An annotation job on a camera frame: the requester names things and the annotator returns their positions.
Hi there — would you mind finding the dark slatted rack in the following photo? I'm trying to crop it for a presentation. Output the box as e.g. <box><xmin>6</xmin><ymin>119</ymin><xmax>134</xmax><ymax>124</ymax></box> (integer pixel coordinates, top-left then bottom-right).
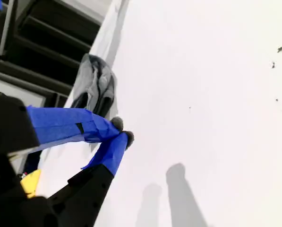
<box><xmin>0</xmin><ymin>0</ymin><xmax>103</xmax><ymax>109</ymax></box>

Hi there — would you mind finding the grey striped towel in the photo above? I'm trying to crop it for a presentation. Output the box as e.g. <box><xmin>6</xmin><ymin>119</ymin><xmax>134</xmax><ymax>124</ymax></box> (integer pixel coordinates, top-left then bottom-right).
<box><xmin>70</xmin><ymin>53</ymin><xmax>119</xmax><ymax>119</ymax></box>

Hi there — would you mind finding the black yellow power tool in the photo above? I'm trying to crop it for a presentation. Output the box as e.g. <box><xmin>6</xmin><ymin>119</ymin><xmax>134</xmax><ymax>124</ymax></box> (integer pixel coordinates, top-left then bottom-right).
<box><xmin>17</xmin><ymin>151</ymin><xmax>42</xmax><ymax>199</ymax></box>

